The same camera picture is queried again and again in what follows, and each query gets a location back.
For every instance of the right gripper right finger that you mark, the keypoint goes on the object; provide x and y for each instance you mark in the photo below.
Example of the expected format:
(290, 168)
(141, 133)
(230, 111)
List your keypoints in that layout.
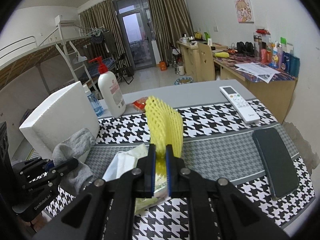
(216, 208)

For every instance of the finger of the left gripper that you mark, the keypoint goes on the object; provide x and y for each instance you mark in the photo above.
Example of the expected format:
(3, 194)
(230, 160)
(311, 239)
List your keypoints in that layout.
(59, 171)

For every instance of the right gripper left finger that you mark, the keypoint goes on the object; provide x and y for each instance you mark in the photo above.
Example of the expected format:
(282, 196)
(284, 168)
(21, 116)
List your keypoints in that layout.
(105, 209)

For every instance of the grey sock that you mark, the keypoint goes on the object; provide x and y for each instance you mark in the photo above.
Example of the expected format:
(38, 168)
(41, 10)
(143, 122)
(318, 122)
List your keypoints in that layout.
(75, 146)

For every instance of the white tissue paper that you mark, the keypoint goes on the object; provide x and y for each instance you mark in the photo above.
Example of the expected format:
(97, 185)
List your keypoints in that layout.
(124, 161)

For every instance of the yellow foam net sleeve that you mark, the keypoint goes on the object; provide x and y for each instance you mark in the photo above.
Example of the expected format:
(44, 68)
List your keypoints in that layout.
(166, 128)

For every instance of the white styrofoam box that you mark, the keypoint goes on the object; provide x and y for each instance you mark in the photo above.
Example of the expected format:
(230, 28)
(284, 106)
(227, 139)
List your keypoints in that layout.
(59, 116)

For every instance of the houndstooth table mat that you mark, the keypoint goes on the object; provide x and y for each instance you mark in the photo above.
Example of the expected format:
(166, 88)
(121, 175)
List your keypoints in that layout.
(216, 143)

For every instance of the blue water bottle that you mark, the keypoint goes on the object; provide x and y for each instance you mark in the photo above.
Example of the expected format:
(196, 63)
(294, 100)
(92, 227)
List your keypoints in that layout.
(98, 109)

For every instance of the black smartphone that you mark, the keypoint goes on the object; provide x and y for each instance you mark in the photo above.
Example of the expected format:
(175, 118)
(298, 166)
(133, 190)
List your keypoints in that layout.
(279, 168)

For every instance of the white lotion pump bottle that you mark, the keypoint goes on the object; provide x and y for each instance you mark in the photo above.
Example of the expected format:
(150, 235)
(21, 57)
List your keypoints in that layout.
(109, 88)

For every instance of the white remote control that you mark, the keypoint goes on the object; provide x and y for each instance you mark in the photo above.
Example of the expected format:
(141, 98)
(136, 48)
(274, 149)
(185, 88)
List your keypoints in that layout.
(246, 112)

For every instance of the red snack packet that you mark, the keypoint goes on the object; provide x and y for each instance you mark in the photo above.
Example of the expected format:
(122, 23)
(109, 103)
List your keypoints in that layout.
(140, 104)

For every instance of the black folding chair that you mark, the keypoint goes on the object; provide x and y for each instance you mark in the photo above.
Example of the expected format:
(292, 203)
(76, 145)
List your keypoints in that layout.
(123, 70)

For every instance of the white metal bunk bed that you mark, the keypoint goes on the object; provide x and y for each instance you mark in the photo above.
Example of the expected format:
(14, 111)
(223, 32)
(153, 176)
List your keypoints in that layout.
(65, 40)

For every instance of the blue waste bin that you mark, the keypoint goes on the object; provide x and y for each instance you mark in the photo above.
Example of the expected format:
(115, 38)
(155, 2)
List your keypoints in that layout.
(183, 80)

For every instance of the wooden desk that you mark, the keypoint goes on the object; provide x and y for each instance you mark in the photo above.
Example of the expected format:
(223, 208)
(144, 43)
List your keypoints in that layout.
(275, 95)

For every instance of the wooden chair smiley back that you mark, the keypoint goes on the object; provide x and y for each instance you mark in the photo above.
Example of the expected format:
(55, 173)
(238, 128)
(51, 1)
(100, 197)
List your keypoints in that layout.
(207, 68)

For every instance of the papers on desk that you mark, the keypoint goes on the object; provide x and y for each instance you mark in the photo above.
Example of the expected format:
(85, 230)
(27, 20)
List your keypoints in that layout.
(258, 70)

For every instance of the white air conditioner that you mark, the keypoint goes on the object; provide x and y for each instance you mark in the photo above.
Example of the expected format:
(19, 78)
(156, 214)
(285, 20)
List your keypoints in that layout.
(60, 20)

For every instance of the glass balcony door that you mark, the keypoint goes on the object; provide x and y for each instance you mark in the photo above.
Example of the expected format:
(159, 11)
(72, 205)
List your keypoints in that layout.
(135, 22)

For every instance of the brown curtain right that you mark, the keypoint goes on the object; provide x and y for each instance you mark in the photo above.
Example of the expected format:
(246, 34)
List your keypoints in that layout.
(170, 20)

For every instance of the anime girl wall poster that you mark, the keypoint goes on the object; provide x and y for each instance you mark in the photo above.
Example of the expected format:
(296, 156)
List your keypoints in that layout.
(244, 11)

